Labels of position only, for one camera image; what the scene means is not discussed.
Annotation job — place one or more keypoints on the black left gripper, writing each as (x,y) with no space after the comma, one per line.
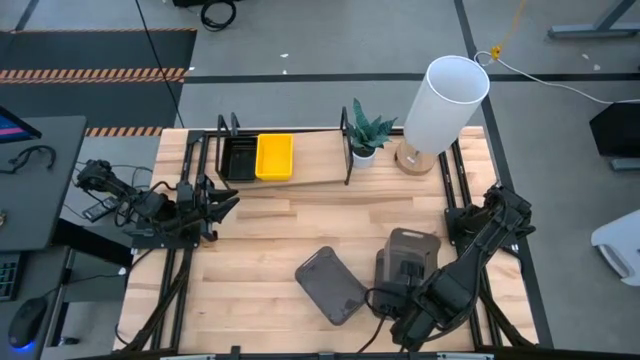
(192,205)

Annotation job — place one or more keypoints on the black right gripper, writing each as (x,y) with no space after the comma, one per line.
(427,300)

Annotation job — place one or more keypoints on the translucent grey plastic basket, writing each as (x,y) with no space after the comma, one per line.
(410,245)
(380,280)
(327,285)

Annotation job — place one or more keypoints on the black plastic basket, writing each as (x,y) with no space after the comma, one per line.
(240,160)

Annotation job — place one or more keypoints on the yellow plastic basket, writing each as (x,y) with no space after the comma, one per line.
(274,157)

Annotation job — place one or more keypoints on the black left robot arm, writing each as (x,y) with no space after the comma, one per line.
(102,181)

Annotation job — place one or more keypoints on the snake plant in white pot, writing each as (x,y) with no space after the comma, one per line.
(364,159)

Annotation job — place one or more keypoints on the small black labelled device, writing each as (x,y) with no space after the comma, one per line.
(97,212)

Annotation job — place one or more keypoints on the white-shade lamp with wooden base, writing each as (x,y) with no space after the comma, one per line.
(440,110)

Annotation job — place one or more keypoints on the dark grey desk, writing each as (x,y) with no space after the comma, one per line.
(45,210)

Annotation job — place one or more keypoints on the black hazard-striped floor mat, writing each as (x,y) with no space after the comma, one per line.
(100,50)

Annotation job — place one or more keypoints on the white chair base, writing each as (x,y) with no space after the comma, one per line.
(620,240)

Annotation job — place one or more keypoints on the computer monitor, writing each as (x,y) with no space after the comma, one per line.
(12,131)

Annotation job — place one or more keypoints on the black keyboard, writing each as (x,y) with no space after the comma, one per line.
(9,277)

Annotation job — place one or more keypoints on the black computer mouse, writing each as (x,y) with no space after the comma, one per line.
(27,320)

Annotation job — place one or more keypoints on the black box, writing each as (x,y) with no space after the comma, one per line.
(617,130)

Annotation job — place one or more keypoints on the grey table leg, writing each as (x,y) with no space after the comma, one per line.
(590,31)

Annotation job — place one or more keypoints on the wooden shelf with black frame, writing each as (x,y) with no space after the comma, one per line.
(315,160)

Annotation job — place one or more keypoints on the black frame bar with brackets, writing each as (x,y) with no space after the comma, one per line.
(325,357)

